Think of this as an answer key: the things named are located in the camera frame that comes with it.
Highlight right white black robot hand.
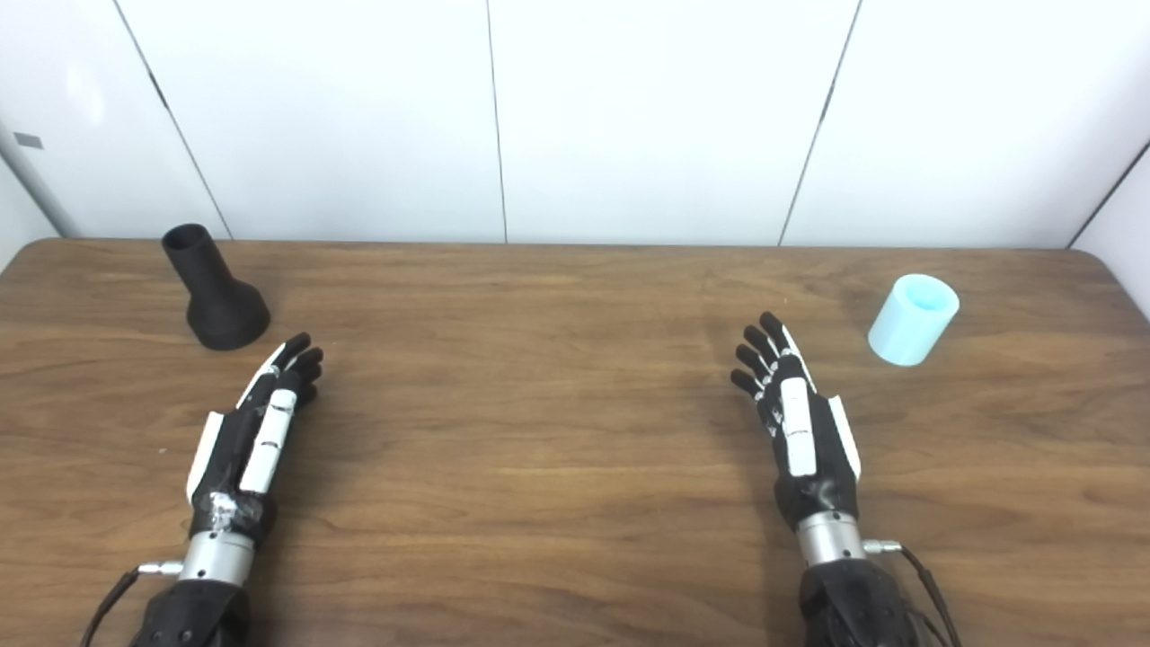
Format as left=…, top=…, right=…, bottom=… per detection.
left=730, top=311, right=863, bottom=533

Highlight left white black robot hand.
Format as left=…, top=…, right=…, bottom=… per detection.
left=185, top=332, right=324, bottom=543

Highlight black nozzle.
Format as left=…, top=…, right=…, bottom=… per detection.
left=162, top=223, right=271, bottom=351

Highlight light-blue hose piece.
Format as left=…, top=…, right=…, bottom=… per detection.
left=867, top=273, right=960, bottom=368

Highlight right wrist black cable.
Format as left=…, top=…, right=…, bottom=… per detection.
left=862, top=537, right=964, bottom=647

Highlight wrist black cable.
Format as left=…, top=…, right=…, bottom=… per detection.
left=79, top=559, right=185, bottom=647
left=862, top=537, right=964, bottom=647

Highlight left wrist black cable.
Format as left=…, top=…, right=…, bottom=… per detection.
left=79, top=559, right=185, bottom=647

